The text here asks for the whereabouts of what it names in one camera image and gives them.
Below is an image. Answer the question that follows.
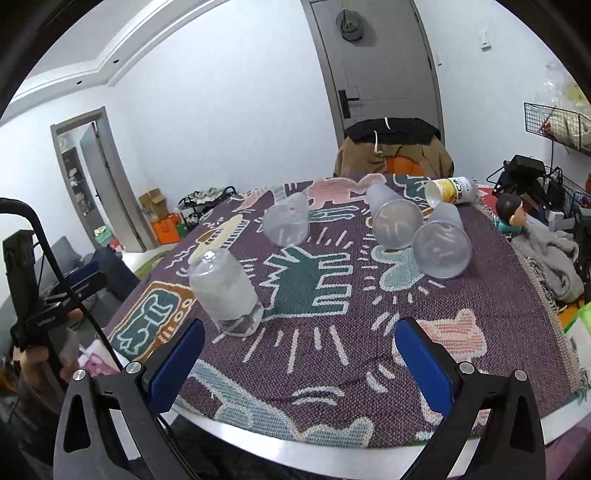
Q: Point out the clear mug with white label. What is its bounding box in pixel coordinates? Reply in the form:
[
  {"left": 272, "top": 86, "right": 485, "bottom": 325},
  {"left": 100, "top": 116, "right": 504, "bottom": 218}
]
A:
[{"left": 188, "top": 249, "right": 263, "bottom": 337}]

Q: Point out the frosted plastic cup right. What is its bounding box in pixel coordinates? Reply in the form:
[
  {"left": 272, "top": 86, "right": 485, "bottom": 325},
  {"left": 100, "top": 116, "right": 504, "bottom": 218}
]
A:
[{"left": 411, "top": 203, "right": 472, "bottom": 280}]

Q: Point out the frosted plastic cup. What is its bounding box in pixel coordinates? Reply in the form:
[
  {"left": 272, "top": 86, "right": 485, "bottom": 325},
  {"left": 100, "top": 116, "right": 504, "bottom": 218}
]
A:
[
  {"left": 367, "top": 183, "right": 424, "bottom": 250},
  {"left": 263, "top": 192, "right": 310, "bottom": 248},
  {"left": 411, "top": 203, "right": 472, "bottom": 280}
]

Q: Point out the frosted plastic cup middle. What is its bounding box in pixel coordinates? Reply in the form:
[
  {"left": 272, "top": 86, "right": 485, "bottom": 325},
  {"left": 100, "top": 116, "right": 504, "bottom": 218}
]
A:
[{"left": 367, "top": 183, "right": 424, "bottom": 250}]

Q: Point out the frosted plastic cup left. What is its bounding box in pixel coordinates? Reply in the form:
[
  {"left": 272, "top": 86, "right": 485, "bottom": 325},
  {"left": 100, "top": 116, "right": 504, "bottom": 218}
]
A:
[{"left": 263, "top": 192, "right": 310, "bottom": 248}]

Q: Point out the person left hand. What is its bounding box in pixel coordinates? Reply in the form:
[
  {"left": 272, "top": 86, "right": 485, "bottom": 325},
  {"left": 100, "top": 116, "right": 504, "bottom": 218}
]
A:
[{"left": 9, "top": 308, "right": 83, "bottom": 397}]

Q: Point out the purple patterned woven blanket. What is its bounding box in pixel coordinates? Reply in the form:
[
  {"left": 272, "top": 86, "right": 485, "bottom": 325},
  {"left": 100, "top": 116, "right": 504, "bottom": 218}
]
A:
[{"left": 107, "top": 174, "right": 582, "bottom": 448}]

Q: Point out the open grey side door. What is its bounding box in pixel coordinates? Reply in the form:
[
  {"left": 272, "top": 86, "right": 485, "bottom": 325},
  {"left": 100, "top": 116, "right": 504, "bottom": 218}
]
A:
[{"left": 50, "top": 107, "right": 158, "bottom": 253}]

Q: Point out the cardboard box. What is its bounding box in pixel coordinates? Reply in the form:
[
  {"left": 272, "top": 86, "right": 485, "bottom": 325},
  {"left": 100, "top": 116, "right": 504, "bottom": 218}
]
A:
[{"left": 138, "top": 188, "right": 169, "bottom": 223}]

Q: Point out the black shoe rack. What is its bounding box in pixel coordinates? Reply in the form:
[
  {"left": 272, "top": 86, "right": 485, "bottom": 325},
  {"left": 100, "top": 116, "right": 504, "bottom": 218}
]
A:
[{"left": 176, "top": 186, "right": 236, "bottom": 223}]

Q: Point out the grey towel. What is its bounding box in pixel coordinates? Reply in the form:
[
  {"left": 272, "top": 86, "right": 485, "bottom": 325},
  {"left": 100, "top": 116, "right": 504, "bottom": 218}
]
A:
[{"left": 511, "top": 224, "right": 584, "bottom": 303}]

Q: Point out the black haired doll figure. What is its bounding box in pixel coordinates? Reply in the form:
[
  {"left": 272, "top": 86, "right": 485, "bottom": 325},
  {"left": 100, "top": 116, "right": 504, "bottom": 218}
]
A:
[{"left": 495, "top": 193, "right": 527, "bottom": 237}]

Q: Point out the lemon label white can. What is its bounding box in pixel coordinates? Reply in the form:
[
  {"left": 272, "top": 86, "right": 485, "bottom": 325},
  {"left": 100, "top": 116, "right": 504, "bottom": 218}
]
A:
[{"left": 425, "top": 176, "right": 478, "bottom": 208}]

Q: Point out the black device on stand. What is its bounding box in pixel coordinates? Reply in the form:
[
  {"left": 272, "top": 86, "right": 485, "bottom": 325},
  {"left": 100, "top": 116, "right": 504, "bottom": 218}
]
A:
[{"left": 487, "top": 155, "right": 550, "bottom": 208}]

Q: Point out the chair with brown jacket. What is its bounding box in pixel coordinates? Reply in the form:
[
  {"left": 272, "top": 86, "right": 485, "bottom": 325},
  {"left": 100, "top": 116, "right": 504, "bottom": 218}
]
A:
[{"left": 334, "top": 117, "right": 455, "bottom": 179}]

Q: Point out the grey door with lock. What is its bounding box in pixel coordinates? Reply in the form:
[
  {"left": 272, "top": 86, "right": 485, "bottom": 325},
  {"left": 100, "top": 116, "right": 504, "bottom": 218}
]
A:
[{"left": 301, "top": 0, "right": 444, "bottom": 143}]

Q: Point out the grey cap on door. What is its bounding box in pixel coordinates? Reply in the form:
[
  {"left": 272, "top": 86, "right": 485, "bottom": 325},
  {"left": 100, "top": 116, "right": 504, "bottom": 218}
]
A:
[{"left": 335, "top": 9, "right": 365, "bottom": 43}]

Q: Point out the black cable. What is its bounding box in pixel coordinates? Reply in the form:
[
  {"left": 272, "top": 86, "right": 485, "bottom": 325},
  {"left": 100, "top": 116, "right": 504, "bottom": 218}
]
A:
[{"left": 0, "top": 197, "right": 126, "bottom": 372}]

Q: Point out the black wire wall basket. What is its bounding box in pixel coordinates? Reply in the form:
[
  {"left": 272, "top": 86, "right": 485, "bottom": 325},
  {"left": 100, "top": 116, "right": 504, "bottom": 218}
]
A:
[{"left": 524, "top": 102, "right": 590, "bottom": 155}]

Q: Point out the white wall switch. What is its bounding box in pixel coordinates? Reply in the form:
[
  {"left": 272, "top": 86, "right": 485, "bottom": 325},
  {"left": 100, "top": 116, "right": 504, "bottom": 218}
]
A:
[{"left": 480, "top": 29, "right": 492, "bottom": 51}]

